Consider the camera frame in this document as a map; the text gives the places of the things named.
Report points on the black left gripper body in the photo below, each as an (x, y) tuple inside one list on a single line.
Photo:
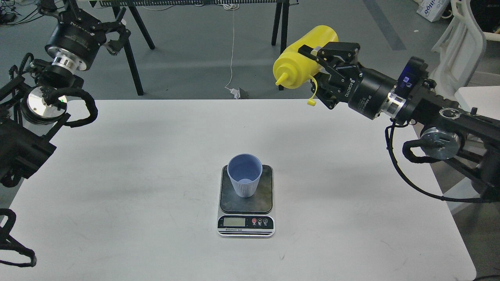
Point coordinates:
[(74, 48)]

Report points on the white side table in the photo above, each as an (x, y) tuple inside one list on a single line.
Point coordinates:
[(485, 99)]

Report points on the digital kitchen scale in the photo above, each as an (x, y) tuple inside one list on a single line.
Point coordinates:
[(247, 217)]

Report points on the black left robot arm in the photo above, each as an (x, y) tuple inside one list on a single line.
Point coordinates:
[(42, 97)]

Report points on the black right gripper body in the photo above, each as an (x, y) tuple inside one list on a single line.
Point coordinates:
[(365, 90)]

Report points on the yellow squeeze bottle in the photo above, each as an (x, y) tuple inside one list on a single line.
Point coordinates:
[(292, 69)]

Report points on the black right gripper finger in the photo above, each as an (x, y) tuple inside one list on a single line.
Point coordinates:
[(333, 55), (330, 89)]

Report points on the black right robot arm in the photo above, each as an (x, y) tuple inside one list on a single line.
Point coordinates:
[(465, 140)]

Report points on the white office chair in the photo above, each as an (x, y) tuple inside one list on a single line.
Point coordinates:
[(460, 49)]

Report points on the white cardboard box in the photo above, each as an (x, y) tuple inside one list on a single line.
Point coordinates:
[(432, 10)]

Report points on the blue ribbed plastic cup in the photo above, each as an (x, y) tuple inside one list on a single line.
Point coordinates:
[(244, 171)]

